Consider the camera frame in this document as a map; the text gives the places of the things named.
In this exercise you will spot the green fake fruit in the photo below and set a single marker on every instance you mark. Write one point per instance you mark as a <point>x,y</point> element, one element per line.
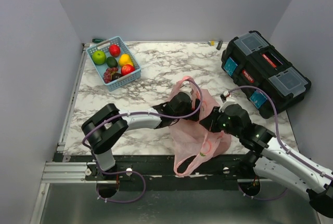
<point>99,57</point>

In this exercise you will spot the black toolbox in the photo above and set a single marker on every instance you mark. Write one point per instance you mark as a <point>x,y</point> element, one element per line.
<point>266,77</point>

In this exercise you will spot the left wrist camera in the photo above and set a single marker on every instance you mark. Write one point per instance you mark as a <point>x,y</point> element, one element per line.
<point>187,88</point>

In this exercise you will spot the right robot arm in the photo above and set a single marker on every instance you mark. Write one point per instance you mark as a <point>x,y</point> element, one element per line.
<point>273,159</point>

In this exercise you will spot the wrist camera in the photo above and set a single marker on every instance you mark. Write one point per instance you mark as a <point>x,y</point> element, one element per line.
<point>187,88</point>
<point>227,100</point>

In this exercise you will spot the red fake apple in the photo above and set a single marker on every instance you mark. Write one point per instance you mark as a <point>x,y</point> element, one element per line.
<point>127,69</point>

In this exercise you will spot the yellow fake pear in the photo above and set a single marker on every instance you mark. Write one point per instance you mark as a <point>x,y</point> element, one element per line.
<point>125,59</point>

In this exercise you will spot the green screwdriver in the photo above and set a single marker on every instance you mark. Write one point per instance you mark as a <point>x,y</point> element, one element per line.
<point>97,40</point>

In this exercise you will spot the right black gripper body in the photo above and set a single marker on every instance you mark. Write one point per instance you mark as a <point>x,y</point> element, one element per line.
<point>223,124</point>

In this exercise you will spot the red fake strawberry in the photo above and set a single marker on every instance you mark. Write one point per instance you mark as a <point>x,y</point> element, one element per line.
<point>114,50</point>

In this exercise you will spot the pink plastic bag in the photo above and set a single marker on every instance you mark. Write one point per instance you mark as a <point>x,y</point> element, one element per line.
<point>194,145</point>

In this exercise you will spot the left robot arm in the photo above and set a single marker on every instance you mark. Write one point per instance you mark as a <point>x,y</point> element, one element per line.
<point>106,126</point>

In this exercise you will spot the small yellow black object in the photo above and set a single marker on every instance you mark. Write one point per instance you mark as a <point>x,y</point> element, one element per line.
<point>216,44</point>

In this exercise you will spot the purple fake grape bunch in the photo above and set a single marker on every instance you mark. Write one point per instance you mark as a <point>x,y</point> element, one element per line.
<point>109,73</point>

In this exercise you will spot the blue plastic basket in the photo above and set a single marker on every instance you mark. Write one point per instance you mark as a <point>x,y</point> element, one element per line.
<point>104,46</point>

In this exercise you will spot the dark green fake avocado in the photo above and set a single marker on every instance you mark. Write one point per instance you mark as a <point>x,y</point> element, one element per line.
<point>111,62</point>

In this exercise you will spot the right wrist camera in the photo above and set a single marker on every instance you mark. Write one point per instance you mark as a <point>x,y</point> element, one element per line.
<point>227,100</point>

